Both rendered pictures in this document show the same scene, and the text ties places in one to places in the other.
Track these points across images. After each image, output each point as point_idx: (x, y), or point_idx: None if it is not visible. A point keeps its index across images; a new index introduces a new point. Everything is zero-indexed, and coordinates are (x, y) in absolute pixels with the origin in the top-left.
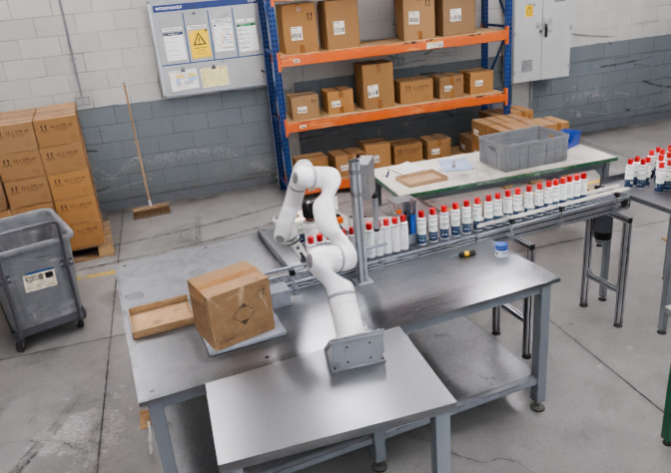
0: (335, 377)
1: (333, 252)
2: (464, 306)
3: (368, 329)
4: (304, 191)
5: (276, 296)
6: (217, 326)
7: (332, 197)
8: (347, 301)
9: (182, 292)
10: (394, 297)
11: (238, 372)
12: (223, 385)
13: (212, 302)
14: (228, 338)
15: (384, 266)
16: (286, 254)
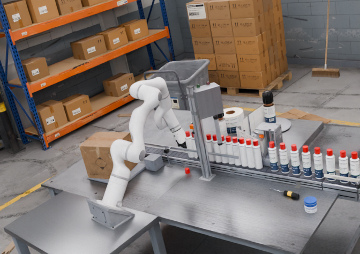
0: (87, 222)
1: (120, 147)
2: (205, 229)
3: (145, 208)
4: (162, 99)
5: (146, 162)
6: (87, 164)
7: (141, 110)
8: (112, 181)
9: (144, 138)
10: (194, 198)
11: (77, 193)
12: (64, 195)
13: (82, 149)
14: (94, 173)
15: (235, 174)
16: (205, 138)
